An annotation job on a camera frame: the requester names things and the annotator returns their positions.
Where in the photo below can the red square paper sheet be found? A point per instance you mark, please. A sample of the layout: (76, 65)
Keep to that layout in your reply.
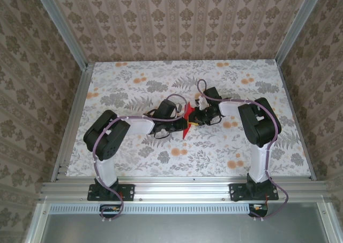
(189, 109)

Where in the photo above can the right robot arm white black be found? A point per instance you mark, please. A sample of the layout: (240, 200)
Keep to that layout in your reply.
(260, 125)

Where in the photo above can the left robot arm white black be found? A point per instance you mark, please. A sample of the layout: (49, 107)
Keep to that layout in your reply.
(107, 135)

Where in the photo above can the grey sheet metal panel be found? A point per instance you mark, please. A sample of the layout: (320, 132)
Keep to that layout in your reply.
(174, 229)

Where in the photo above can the floral patterned table mat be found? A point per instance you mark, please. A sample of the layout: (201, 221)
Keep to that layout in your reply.
(203, 157)

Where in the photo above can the aluminium mounting beam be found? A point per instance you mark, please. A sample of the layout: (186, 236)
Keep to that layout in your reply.
(182, 190)

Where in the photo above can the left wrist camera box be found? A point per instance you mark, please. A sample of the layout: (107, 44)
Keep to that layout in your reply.
(166, 109)

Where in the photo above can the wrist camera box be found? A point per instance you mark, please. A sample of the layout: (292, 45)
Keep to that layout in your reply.
(211, 94)
(166, 109)

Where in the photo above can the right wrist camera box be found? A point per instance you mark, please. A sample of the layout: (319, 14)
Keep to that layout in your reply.
(211, 94)

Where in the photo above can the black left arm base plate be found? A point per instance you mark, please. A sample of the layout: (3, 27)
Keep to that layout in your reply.
(128, 192)

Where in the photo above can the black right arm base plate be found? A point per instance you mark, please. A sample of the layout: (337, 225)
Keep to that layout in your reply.
(235, 192)

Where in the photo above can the aluminium side rail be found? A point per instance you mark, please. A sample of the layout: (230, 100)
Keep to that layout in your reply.
(297, 125)
(77, 101)

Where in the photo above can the aluminium frame post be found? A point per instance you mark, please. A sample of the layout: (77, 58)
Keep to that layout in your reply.
(297, 25)
(61, 31)

